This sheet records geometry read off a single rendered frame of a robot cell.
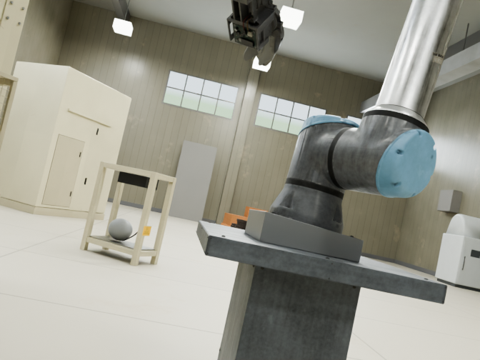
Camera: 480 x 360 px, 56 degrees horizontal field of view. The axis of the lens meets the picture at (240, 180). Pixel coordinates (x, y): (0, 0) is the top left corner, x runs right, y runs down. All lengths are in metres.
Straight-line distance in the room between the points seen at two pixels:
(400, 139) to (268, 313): 0.47
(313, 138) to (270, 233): 0.27
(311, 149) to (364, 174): 0.16
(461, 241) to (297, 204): 9.76
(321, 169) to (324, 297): 0.29
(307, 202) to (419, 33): 0.46
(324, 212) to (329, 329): 0.26
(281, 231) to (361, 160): 0.23
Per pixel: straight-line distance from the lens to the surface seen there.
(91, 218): 4.20
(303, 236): 1.02
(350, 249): 1.06
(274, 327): 1.05
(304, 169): 1.10
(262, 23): 0.89
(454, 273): 10.80
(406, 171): 0.99
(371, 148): 1.00
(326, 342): 1.09
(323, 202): 1.09
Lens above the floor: 0.66
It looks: 3 degrees up
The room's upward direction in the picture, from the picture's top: 12 degrees clockwise
